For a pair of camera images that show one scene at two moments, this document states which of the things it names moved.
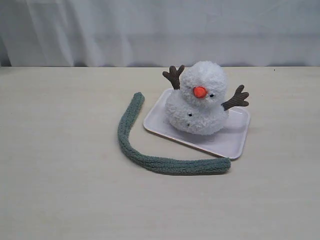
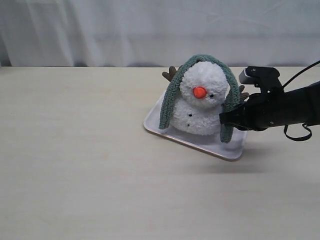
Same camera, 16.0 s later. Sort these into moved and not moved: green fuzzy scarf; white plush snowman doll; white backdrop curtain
Moved: green fuzzy scarf
Not moved: white plush snowman doll; white backdrop curtain
